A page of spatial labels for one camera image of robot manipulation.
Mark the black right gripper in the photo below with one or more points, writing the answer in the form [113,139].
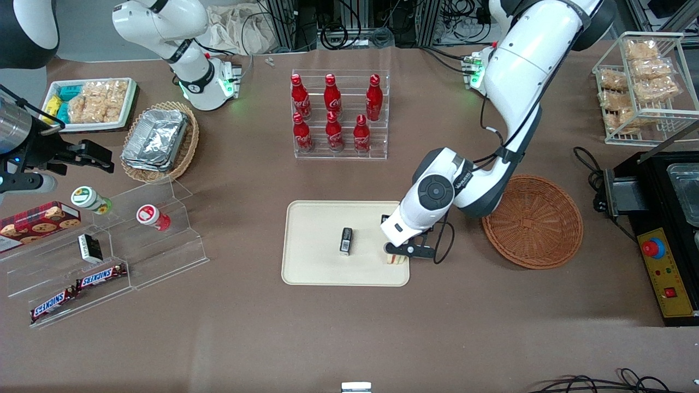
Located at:
[45,151]

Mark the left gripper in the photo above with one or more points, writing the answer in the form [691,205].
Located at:
[384,218]

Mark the triangle sandwich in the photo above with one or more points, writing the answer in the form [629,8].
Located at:
[396,260]

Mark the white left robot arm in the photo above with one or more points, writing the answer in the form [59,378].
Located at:
[524,71]

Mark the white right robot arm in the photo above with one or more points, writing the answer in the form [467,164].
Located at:
[158,24]

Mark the white rectangular snack tray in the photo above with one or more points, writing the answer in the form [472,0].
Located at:
[49,124]

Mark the oval light wicker basket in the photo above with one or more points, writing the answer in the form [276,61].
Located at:
[188,142]

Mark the cream plastic tray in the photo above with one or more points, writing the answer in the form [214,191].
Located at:
[317,245]

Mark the round brown wicker basket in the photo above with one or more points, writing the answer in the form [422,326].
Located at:
[532,221]

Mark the green sunflower yogurt cup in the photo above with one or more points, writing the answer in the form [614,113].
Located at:
[87,197]

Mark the rice cracker bag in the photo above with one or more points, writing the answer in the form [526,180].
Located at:
[612,79]
[625,118]
[112,95]
[641,49]
[614,101]
[652,68]
[84,108]
[656,88]

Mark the teal snack pack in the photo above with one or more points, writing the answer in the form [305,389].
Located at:
[69,91]
[61,113]

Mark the stacked aluminium foil containers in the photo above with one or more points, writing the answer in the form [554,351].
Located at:
[155,139]

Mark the small black white box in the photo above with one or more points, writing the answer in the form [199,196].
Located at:
[90,248]
[346,242]

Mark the yellow snack pack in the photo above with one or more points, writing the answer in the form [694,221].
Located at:
[51,103]

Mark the red strawberry yogurt cup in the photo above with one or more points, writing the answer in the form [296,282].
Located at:
[150,215]

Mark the red tartan cookie box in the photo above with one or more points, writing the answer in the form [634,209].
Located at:
[38,221]

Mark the clear acrylic tiered shelf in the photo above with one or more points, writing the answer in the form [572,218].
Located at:
[158,256]

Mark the clear acrylic bottle rack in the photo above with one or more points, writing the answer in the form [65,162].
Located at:
[344,153]

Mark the Snickers chocolate bar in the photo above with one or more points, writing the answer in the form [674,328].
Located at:
[53,304]
[101,277]

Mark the red cola bottle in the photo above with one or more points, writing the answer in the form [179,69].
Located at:
[332,96]
[361,135]
[302,134]
[374,98]
[333,132]
[299,98]

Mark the beige cloth bag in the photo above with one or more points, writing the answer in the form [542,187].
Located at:
[235,27]

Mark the red emergency stop button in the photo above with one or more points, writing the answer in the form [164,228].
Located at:
[653,248]

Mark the black heating appliance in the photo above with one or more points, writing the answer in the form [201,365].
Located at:
[650,185]

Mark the yellow control panel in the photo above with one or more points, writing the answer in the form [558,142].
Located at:
[674,273]

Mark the clear glass container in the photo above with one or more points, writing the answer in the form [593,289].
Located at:
[685,191]

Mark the aluminium frame profile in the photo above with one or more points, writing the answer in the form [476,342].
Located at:
[289,22]

